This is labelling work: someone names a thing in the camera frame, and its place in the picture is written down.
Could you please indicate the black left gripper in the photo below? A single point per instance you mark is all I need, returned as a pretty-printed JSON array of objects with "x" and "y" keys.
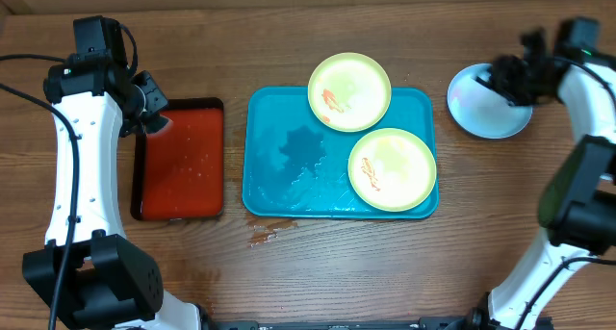
[{"x": 158, "y": 102}]

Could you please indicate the light blue plate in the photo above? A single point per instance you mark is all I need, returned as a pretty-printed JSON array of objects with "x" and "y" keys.
[{"x": 480, "y": 111}]

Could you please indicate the yellow plate right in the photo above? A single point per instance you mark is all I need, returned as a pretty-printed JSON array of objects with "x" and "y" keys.
[{"x": 392, "y": 170}]

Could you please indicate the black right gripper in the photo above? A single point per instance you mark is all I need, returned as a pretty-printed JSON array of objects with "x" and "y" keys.
[{"x": 501, "y": 69}]

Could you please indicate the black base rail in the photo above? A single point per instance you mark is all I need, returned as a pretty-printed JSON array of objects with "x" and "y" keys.
[{"x": 424, "y": 323}]

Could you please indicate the yellow plate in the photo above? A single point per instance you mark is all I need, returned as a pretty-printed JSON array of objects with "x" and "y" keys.
[
  {"x": 392, "y": 170},
  {"x": 349, "y": 92}
]

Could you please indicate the teal plastic tray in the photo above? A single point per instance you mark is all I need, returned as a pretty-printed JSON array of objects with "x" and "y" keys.
[{"x": 295, "y": 166}]

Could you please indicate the red water tray black rim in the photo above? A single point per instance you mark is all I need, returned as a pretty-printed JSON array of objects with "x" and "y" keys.
[{"x": 178, "y": 172}]

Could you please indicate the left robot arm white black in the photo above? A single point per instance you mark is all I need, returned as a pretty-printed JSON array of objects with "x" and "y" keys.
[{"x": 88, "y": 273}]

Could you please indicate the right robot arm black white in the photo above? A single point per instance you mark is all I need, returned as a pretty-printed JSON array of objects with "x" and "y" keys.
[{"x": 577, "y": 220}]

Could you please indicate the yellow plate top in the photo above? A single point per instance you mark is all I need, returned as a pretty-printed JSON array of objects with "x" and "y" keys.
[{"x": 349, "y": 92}]

